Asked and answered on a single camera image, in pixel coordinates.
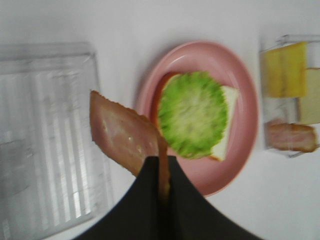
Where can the yellow cheese slice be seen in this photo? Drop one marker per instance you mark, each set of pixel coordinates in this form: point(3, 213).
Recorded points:
point(285, 71)

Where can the clear plastic tray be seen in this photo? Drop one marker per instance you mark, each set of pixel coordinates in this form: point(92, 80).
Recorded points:
point(286, 109)
point(52, 175)

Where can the clear left plastic tray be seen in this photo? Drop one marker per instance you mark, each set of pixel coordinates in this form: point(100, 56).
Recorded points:
point(52, 175)

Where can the clear right plastic tray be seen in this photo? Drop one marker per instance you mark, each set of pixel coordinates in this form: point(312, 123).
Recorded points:
point(286, 109)

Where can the pink round plate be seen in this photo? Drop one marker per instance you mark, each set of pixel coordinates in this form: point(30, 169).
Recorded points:
point(210, 176)

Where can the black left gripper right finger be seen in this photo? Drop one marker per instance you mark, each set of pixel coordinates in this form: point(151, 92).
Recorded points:
point(192, 217)

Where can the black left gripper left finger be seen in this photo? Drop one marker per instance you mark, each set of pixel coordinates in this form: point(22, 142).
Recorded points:
point(135, 216)

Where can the green lettuce leaf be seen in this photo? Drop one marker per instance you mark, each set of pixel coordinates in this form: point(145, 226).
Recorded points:
point(192, 115)

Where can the bacon strip from tray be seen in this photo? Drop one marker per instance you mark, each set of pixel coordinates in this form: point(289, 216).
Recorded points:
point(128, 138)
point(292, 137)

